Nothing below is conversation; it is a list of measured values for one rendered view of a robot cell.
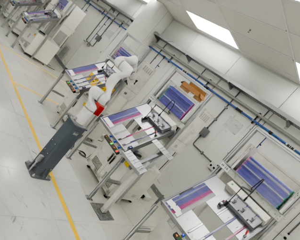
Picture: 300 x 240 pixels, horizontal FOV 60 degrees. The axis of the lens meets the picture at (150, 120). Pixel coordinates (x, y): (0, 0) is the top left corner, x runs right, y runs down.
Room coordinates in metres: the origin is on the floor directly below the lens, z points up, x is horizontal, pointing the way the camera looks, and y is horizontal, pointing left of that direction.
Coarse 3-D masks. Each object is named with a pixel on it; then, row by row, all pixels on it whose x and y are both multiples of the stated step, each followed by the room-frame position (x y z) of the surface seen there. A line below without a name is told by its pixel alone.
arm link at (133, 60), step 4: (120, 56) 2.63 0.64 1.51; (132, 56) 2.70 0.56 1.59; (136, 56) 2.74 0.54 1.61; (116, 60) 2.60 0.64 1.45; (120, 60) 2.60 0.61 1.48; (124, 60) 2.62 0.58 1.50; (128, 60) 2.67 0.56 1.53; (132, 60) 2.68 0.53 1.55; (136, 60) 2.72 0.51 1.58; (116, 64) 2.61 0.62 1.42; (132, 64) 2.73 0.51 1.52; (136, 64) 2.79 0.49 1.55
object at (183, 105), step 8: (168, 88) 3.61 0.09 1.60; (160, 96) 3.61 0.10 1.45; (168, 96) 3.54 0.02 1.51; (176, 96) 3.48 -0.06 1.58; (184, 96) 3.45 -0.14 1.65; (176, 104) 3.42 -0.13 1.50; (184, 104) 3.36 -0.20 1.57; (192, 104) 3.31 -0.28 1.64; (176, 112) 3.36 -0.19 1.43; (184, 112) 3.30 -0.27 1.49
